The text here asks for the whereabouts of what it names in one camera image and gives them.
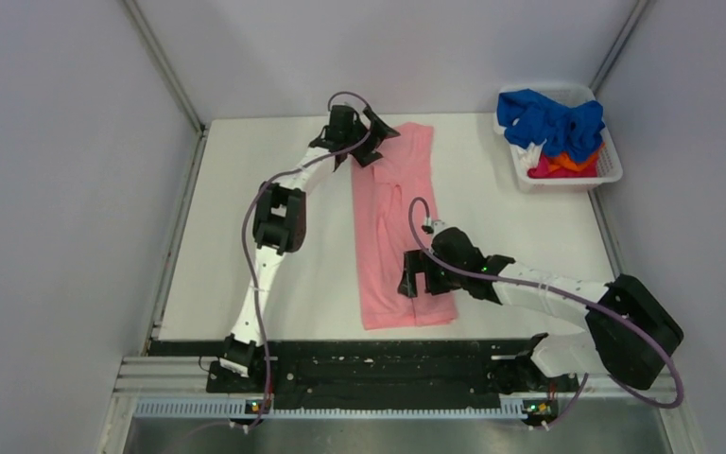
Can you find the orange t-shirt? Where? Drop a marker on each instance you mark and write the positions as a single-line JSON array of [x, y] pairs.
[[565, 165]]

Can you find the white plastic laundry basket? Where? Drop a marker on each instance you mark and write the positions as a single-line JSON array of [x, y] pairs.
[[609, 168]]

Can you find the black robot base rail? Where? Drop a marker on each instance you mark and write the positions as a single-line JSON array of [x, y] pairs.
[[506, 361]]

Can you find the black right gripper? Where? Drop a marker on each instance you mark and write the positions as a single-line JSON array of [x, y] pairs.
[[418, 261]]

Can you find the magenta red t-shirt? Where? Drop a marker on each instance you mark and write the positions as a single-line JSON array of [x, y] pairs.
[[542, 171]]

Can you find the white t-shirt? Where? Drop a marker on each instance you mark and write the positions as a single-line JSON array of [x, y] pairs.
[[529, 157]]

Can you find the pink t-shirt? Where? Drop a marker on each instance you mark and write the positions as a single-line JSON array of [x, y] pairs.
[[382, 193]]

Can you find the blue t-shirt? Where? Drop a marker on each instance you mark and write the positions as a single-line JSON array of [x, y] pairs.
[[528, 117]]

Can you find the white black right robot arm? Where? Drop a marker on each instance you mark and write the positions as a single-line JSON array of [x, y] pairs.
[[623, 330]]

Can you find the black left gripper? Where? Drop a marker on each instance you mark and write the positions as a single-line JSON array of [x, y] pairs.
[[366, 154]]

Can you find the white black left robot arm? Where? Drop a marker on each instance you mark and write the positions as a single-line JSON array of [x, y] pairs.
[[275, 226]]

